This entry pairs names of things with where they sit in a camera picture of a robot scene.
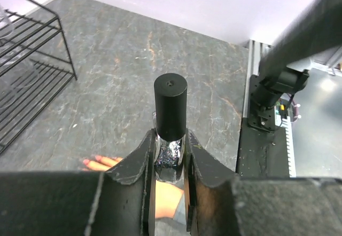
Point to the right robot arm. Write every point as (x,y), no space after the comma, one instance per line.
(315,31)

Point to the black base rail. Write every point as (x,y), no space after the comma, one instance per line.
(262,149)

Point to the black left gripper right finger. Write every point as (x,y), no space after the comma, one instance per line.
(220,202)

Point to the small clear glass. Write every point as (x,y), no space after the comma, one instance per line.
(22,75)

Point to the person's left hand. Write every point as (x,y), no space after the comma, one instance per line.
(164,191)

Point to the black nail polish cap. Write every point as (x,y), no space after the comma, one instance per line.
(170,92)

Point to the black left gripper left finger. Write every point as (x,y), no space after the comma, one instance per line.
(119,201)

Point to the grey sleeved forearm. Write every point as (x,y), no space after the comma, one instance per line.
(171,218)

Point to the white slotted cable duct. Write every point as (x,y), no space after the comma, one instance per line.
(287,125)

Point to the black wire dish rack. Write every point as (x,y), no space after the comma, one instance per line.
(36,65)

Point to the glitter nail polish bottle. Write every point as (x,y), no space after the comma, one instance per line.
(168,158)

